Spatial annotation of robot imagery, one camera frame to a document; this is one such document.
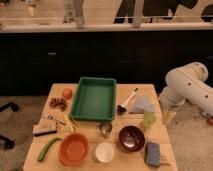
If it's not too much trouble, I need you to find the blue sponge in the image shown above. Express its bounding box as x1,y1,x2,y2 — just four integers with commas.
145,142,160,167

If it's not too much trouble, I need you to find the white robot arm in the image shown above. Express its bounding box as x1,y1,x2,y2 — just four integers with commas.
159,62,213,117

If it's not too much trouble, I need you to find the green plastic cup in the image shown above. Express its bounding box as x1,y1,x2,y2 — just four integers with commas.
142,113,156,129

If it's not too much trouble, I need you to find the green plastic tray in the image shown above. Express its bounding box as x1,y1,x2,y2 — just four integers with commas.
69,77,116,121

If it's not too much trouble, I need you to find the orange fruit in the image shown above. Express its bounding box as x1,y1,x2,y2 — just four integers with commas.
62,88,73,99

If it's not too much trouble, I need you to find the light blue cloth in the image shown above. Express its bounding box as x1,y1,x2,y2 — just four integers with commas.
130,96,155,114

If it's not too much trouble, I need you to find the metal measuring scoop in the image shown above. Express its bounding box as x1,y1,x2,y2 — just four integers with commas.
99,122,112,138

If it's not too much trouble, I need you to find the wooden table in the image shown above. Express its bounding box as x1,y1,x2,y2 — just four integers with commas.
22,83,179,171

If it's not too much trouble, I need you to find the yellow-green peeler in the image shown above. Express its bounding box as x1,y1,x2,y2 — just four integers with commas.
64,115,77,132

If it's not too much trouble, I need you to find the dark purple bowl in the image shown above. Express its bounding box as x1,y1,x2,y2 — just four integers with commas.
119,125,145,152

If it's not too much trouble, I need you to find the small metal fork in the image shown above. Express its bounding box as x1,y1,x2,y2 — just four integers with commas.
47,115,66,126

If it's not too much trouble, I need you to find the orange plastic bowl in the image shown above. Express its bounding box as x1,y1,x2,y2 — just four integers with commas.
59,133,89,166

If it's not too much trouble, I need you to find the white black-edged scraper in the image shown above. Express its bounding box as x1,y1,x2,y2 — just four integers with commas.
33,123,57,137

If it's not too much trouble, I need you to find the green cucumber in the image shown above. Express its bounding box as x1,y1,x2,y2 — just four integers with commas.
37,137,62,162

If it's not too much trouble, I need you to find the black office chair base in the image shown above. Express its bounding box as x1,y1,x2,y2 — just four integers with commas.
0,101,20,150

